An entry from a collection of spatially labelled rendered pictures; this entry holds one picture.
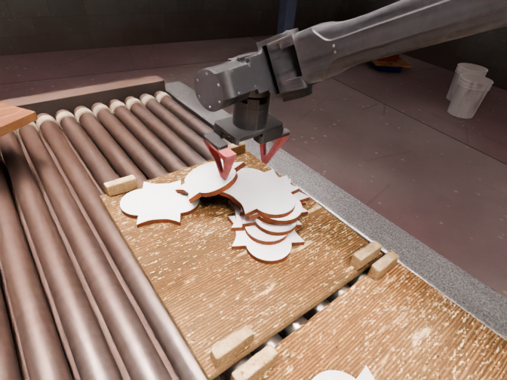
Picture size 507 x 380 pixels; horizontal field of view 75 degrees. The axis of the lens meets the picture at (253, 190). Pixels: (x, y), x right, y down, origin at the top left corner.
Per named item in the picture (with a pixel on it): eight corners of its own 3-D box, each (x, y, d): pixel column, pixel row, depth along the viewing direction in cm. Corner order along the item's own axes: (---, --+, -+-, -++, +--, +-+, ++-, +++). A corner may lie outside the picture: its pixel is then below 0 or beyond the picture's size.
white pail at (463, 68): (474, 107, 368) (490, 73, 346) (444, 101, 376) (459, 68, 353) (470, 97, 391) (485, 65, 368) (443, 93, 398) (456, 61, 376)
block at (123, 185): (134, 184, 68) (133, 173, 67) (138, 188, 67) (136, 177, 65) (105, 194, 65) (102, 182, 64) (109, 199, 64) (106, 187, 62)
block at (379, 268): (386, 258, 57) (391, 247, 55) (396, 265, 56) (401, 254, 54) (365, 275, 54) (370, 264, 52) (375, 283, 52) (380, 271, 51)
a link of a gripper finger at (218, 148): (202, 173, 60) (202, 127, 54) (234, 161, 64) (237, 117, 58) (224, 193, 56) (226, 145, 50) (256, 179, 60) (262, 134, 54)
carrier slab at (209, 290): (244, 154, 83) (244, 148, 82) (380, 259, 59) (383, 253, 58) (100, 201, 66) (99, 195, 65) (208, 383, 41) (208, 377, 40)
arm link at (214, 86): (318, 90, 47) (302, 26, 44) (269, 114, 40) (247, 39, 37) (256, 105, 55) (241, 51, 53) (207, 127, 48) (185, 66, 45)
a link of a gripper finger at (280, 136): (233, 161, 64) (236, 117, 58) (261, 151, 68) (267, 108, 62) (256, 179, 60) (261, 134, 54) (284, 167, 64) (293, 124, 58)
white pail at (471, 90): (439, 110, 354) (454, 75, 331) (453, 105, 368) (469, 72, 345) (466, 121, 335) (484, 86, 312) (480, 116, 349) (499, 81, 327)
